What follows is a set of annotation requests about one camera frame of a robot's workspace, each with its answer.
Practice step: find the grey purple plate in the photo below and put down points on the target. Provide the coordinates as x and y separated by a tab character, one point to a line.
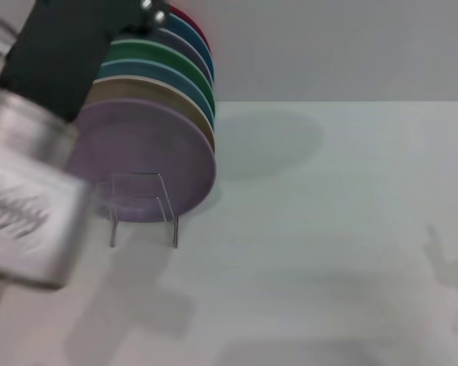
175	42

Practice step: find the beige plate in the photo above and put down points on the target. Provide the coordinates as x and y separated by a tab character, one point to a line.
145	87

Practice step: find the light blue plate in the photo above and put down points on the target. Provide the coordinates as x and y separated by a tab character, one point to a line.
148	68

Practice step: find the dark green plate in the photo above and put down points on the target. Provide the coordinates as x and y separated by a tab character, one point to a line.
148	49

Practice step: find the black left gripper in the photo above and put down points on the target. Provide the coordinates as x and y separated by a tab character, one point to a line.
61	57

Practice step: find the red plate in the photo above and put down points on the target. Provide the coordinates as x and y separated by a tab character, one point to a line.
190	21

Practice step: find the lilac plate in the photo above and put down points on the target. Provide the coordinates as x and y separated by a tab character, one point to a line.
148	152

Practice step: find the teal blue plate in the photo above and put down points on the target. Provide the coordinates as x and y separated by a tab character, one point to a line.
186	32

